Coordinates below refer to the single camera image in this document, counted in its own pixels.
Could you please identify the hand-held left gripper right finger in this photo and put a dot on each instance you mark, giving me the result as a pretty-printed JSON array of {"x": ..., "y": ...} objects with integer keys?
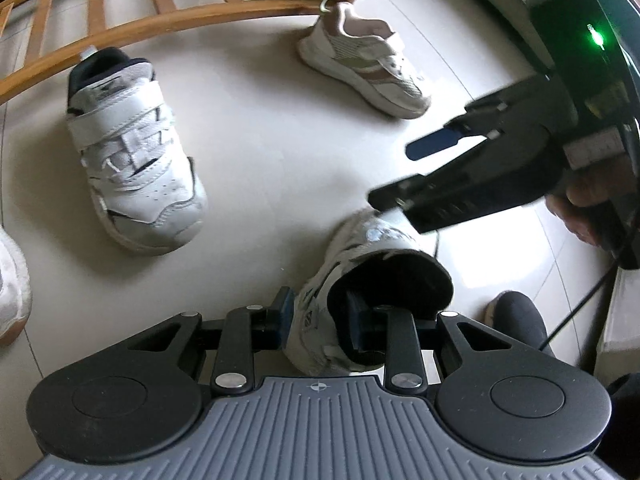
[{"x": 357, "y": 325}]

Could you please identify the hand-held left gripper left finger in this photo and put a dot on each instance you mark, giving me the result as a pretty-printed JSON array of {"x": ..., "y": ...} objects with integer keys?
[{"x": 286, "y": 320}]

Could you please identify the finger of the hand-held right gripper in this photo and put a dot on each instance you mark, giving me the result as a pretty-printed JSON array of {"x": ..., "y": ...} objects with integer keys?
[
  {"x": 440, "y": 195},
  {"x": 435, "y": 142}
]

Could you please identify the white sneaker black lining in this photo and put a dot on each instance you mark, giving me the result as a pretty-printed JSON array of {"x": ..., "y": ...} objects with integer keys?
[
  {"x": 140, "y": 175},
  {"x": 380, "y": 240}
]

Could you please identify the white mesh sneaker pink lining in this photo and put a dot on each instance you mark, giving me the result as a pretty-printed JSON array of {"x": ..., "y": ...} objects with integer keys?
[
  {"x": 12, "y": 285},
  {"x": 360, "y": 75}
]

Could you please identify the person's right hand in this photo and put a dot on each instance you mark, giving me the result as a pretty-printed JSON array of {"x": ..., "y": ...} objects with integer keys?
[{"x": 580, "y": 205}]

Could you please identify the person's foot black sock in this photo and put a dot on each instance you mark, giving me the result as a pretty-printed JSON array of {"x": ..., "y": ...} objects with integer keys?
[{"x": 520, "y": 320}]

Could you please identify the white box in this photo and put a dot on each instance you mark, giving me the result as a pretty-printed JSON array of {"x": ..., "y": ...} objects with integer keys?
[{"x": 625, "y": 320}]

